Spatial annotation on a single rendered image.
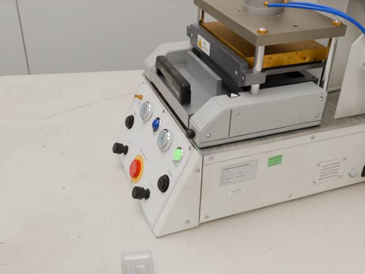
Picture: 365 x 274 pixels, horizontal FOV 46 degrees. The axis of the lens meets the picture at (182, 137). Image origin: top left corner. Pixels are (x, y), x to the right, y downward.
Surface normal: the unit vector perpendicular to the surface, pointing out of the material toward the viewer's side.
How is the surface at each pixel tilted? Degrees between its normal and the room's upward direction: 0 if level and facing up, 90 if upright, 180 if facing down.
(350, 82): 90
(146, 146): 65
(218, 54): 90
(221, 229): 0
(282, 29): 0
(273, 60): 90
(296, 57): 90
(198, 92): 0
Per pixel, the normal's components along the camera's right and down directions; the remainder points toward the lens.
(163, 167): -0.83, -0.20
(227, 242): 0.03, -0.84
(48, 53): 0.17, 0.53
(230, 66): -0.93, 0.17
